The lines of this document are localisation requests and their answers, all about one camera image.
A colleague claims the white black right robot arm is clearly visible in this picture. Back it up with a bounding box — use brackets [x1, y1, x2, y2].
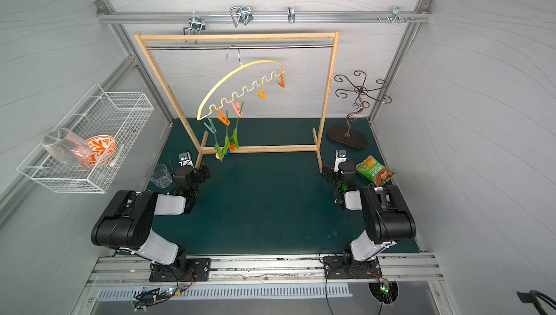
[321, 161, 417, 263]

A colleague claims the pink clothes peg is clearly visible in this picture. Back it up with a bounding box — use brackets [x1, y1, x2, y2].
[231, 102, 243, 118]

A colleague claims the copper wire cup stand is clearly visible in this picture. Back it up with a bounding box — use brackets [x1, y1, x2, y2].
[327, 70, 392, 149]

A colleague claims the metal hook clamp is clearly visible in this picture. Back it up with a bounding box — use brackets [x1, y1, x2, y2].
[183, 15, 206, 35]
[376, 6, 415, 24]
[287, 6, 295, 24]
[230, 6, 253, 28]

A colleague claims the teal clothes peg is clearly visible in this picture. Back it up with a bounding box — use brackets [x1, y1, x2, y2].
[204, 118, 217, 135]

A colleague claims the orange tulip green stem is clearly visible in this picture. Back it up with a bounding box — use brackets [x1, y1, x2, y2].
[233, 103, 243, 149]

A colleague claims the orange patterned bowl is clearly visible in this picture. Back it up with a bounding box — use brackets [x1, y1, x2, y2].
[79, 135, 117, 167]

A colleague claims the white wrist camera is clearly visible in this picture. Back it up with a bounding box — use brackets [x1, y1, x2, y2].
[334, 150, 347, 173]
[178, 151, 194, 167]

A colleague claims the blue tulip green stem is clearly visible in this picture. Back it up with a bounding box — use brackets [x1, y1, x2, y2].
[222, 112, 230, 157]

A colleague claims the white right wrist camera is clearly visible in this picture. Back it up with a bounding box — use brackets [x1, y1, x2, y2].
[334, 150, 347, 173]

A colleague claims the yellow wavy clothes hanger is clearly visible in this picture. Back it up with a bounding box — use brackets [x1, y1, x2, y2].
[195, 50, 287, 121]

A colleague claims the wooden clothes rack frame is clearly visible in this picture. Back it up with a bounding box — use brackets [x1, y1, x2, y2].
[134, 30, 340, 171]

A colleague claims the white wire basket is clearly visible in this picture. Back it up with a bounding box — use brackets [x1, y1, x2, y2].
[17, 84, 153, 193]

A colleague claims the aluminium top rail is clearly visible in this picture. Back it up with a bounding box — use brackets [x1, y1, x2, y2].
[97, 10, 432, 25]

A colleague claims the orange clothes peg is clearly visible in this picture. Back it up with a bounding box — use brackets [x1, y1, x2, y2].
[217, 109, 230, 126]
[277, 74, 285, 88]
[256, 86, 265, 100]

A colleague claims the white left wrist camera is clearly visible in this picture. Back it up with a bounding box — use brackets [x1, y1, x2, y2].
[178, 151, 194, 167]

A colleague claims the clear drinking glass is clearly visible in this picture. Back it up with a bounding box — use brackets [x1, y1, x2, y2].
[150, 164, 173, 188]

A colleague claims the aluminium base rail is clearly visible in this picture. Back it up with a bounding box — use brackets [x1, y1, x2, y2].
[86, 253, 445, 287]

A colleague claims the metal rack rod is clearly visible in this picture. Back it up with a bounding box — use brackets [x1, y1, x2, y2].
[146, 44, 334, 51]

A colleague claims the green snack bag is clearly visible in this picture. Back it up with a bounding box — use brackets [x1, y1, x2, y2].
[356, 156, 395, 187]

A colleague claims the clear glass pitcher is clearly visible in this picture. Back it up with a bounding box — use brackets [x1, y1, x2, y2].
[41, 128, 92, 167]

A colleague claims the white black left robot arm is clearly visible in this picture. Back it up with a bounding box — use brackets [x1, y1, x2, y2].
[91, 164, 210, 272]

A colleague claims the pink tulip green stem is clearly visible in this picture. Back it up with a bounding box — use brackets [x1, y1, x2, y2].
[213, 134, 224, 162]

